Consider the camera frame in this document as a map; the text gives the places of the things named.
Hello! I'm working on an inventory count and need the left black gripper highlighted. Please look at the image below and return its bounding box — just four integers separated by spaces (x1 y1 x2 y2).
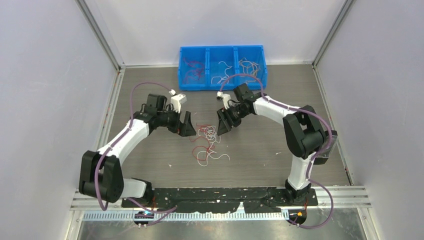
157 105 196 137

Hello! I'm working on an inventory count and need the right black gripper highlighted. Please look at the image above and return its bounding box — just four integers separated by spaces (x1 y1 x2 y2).
217 104 251 136

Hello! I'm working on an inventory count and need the white thin cable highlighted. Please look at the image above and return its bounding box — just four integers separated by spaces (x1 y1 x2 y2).
195 125 231 168
210 60 233 85

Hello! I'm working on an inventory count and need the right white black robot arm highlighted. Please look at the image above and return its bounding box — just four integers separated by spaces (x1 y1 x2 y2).
216 83 337 205

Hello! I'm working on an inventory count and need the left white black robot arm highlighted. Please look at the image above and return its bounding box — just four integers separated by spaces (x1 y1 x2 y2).
78 93 197 207

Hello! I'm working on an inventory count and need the blue three-compartment plastic bin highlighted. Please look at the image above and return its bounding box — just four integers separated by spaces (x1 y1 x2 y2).
177 45 268 91

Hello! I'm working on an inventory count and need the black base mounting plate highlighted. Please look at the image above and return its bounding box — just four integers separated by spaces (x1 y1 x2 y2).
121 187 318 214

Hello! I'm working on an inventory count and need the black triangular stand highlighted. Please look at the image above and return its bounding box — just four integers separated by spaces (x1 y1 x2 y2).
314 130 338 165

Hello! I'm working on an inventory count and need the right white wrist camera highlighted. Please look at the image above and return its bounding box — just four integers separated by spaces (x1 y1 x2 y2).
216 91 232 110

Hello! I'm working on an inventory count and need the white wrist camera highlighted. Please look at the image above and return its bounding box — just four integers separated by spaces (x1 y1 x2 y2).
169 89 187 113
216 91 232 110

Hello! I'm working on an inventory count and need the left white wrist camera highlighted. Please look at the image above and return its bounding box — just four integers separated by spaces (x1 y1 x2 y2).
169 89 187 113

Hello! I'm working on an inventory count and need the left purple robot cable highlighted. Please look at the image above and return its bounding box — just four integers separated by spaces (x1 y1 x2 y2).
94 81 178 227

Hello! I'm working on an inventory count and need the aluminium front rail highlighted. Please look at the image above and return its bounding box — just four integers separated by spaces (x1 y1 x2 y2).
70 186 372 222

